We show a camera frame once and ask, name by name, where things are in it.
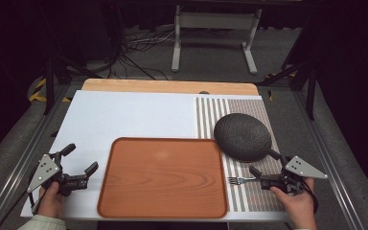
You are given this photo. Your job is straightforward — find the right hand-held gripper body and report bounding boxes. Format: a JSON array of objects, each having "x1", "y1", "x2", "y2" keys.
[{"x1": 260, "y1": 155, "x2": 329, "y2": 196}]

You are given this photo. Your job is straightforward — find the white table mat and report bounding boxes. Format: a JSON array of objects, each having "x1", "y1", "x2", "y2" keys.
[{"x1": 20, "y1": 90, "x2": 290, "y2": 222}]

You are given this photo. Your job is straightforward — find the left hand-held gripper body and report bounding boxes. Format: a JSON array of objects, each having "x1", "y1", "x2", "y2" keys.
[{"x1": 27, "y1": 151, "x2": 89, "y2": 196}]

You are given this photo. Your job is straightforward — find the person's right hand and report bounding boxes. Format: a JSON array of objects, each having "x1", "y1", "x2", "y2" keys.
[{"x1": 269, "y1": 176, "x2": 317, "y2": 226}]

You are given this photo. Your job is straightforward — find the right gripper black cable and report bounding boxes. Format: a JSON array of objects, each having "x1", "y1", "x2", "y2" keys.
[{"x1": 302, "y1": 179, "x2": 320, "y2": 215}]

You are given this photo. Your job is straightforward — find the bundle of black floor cables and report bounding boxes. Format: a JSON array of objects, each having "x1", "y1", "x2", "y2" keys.
[{"x1": 106, "y1": 27, "x2": 177, "y2": 81}]

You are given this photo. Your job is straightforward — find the yellow black floor tape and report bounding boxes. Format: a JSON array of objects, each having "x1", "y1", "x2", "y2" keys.
[{"x1": 28, "y1": 78, "x2": 73, "y2": 104}]

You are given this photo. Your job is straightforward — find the aluminium floor rail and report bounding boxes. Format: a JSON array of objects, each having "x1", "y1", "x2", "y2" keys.
[
  {"x1": 291, "y1": 90, "x2": 367, "y2": 230},
  {"x1": 0, "y1": 85, "x2": 75, "y2": 230}
]

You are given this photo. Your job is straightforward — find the silver metal fork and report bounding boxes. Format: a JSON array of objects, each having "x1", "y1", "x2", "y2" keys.
[{"x1": 227, "y1": 175, "x2": 259, "y2": 187}]

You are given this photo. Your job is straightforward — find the person's left hand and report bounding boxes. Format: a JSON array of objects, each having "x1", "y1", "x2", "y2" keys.
[{"x1": 37, "y1": 181, "x2": 66, "y2": 220}]

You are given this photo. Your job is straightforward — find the striped grey placemat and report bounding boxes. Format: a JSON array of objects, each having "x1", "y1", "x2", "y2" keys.
[{"x1": 194, "y1": 96, "x2": 286, "y2": 213}]

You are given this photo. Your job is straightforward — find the grey metal stand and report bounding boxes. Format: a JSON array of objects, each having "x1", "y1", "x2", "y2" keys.
[{"x1": 171, "y1": 4, "x2": 263, "y2": 76}]

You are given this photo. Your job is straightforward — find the dark grey speckled plate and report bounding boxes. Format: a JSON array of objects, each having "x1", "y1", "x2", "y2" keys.
[{"x1": 213, "y1": 112, "x2": 273, "y2": 163}]

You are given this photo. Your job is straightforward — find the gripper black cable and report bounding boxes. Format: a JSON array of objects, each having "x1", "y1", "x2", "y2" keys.
[
  {"x1": 302, "y1": 179, "x2": 320, "y2": 215},
  {"x1": 0, "y1": 188, "x2": 43, "y2": 230}
]

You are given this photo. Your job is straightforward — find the brown wood-grain tray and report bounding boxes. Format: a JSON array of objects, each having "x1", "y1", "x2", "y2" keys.
[{"x1": 96, "y1": 137, "x2": 229, "y2": 220}]

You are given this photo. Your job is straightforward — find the light wooden table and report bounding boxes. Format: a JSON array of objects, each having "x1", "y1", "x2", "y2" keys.
[{"x1": 81, "y1": 79, "x2": 260, "y2": 96}]

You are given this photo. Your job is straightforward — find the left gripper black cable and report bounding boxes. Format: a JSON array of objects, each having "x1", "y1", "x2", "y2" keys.
[{"x1": 0, "y1": 188, "x2": 43, "y2": 230}]

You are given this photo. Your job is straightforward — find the black tripod stand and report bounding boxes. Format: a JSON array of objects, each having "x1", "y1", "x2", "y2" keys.
[
  {"x1": 41, "y1": 52, "x2": 104, "y2": 116},
  {"x1": 257, "y1": 18, "x2": 321, "y2": 122}
]

